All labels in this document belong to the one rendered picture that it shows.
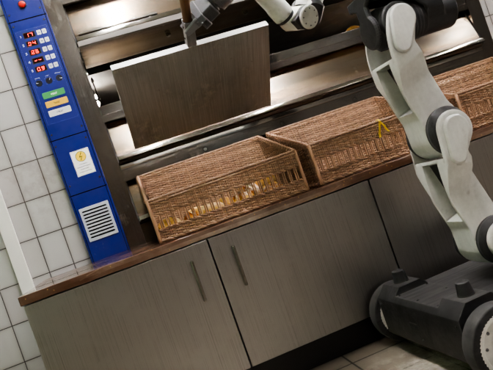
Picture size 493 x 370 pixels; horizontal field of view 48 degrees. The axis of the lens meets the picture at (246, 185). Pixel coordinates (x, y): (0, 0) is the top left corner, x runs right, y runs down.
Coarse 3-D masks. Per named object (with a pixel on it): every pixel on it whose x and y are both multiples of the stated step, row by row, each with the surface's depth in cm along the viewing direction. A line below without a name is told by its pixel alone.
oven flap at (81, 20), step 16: (96, 0) 237; (112, 0) 238; (128, 0) 239; (144, 0) 239; (160, 0) 240; (176, 0) 240; (192, 0) 241; (80, 16) 234; (96, 16) 234; (112, 16) 235; (128, 16) 235
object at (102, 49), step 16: (240, 0) 231; (288, 0) 246; (176, 16) 225; (224, 16) 238; (240, 16) 243; (256, 16) 249; (112, 32) 220; (128, 32) 221; (144, 32) 225; (160, 32) 230; (176, 32) 235; (208, 32) 246; (80, 48) 219; (96, 48) 223; (112, 48) 228; (128, 48) 233; (144, 48) 238; (96, 64) 235
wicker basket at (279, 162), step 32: (192, 160) 234; (224, 160) 236; (256, 160) 237; (288, 160) 194; (160, 192) 229; (192, 192) 187; (224, 192) 231; (256, 192) 192; (288, 192) 193; (192, 224) 187
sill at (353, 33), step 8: (456, 0) 267; (464, 0) 268; (344, 32) 255; (352, 32) 256; (320, 40) 252; (328, 40) 253; (336, 40) 254; (344, 40) 255; (296, 48) 250; (304, 48) 251; (312, 48) 251; (272, 56) 248; (280, 56) 248; (288, 56) 249; (112, 104) 233; (120, 104) 234; (104, 112) 232
